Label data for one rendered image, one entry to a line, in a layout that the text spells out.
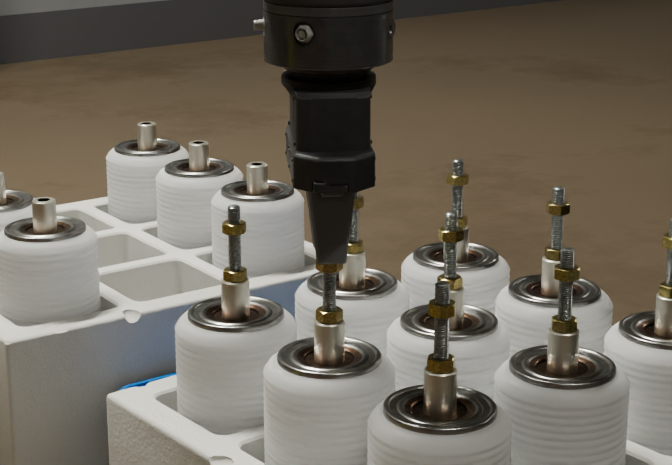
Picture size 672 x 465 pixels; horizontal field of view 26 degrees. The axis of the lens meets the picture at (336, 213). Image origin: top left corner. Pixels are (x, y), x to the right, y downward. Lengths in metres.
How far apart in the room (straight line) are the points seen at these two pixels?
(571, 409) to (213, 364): 0.28
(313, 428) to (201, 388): 0.13
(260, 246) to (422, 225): 0.83
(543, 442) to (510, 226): 1.27
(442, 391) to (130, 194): 0.78
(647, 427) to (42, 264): 0.57
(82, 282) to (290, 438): 0.39
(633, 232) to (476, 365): 1.20
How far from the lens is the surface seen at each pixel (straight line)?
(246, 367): 1.11
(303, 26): 0.95
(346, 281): 1.20
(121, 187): 1.67
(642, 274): 2.08
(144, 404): 1.17
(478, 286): 1.25
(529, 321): 1.17
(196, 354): 1.12
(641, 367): 1.10
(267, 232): 1.46
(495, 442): 0.95
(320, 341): 1.04
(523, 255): 2.14
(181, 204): 1.56
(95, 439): 1.39
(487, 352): 1.10
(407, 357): 1.10
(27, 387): 1.34
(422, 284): 1.26
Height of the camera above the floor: 0.64
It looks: 16 degrees down
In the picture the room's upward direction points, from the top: straight up
